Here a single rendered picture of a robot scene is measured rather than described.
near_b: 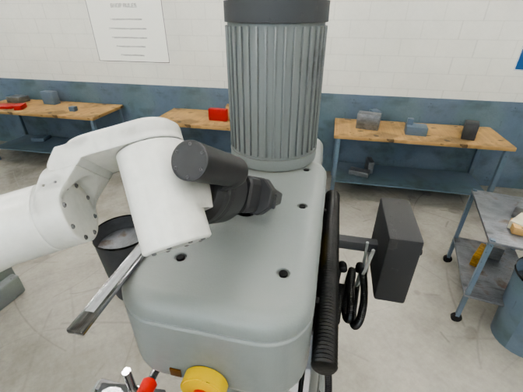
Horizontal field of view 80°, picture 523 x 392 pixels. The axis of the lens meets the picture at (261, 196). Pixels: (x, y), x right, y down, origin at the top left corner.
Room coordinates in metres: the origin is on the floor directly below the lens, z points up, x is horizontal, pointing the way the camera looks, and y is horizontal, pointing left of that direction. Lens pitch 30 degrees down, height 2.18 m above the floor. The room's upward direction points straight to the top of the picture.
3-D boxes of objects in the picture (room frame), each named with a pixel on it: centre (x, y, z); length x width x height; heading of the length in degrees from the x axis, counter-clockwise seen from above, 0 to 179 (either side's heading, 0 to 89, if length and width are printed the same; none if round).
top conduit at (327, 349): (0.45, -0.12, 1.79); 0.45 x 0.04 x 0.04; 168
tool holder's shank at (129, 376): (0.51, 0.38, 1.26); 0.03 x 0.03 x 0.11
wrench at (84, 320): (0.33, 0.17, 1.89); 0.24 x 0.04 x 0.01; 169
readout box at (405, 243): (0.67, -0.37, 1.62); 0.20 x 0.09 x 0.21; 168
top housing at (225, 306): (0.47, 0.02, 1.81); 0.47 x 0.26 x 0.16; 168
